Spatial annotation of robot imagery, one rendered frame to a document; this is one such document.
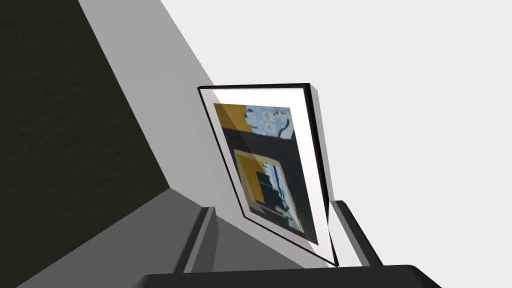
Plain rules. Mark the black framed abstract picture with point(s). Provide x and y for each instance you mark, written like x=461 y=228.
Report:
x=272 y=160

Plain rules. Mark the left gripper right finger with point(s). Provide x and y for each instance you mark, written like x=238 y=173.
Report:
x=354 y=236

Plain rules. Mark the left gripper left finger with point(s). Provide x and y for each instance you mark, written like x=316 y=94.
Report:
x=198 y=244

